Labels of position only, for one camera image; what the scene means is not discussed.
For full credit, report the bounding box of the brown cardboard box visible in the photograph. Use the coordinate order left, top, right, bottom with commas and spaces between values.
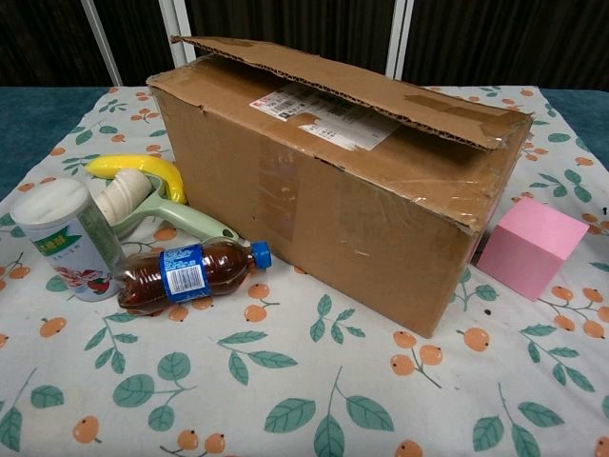
146, 35, 537, 339

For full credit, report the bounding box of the brown cola bottle blue cap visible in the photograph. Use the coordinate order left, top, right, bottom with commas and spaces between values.
116, 241, 273, 315

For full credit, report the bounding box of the yellow toy banana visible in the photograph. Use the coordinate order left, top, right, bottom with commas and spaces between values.
84, 154, 187, 206

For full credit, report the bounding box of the floral fruit print tablecloth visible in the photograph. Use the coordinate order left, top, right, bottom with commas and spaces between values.
0, 85, 609, 457

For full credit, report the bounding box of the pink cube block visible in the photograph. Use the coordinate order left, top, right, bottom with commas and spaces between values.
476, 196, 590, 303

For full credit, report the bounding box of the white canister with lid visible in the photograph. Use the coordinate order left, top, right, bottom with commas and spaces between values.
9, 177, 126, 304

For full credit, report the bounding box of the green handled lint roller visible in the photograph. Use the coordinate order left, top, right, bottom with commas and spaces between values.
94, 169, 242, 244

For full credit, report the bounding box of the wide white frame post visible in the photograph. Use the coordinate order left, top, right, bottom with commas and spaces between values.
385, 0, 415, 82
158, 0, 197, 77

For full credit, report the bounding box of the thin white frame post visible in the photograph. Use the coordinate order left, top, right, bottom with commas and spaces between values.
79, 0, 121, 87

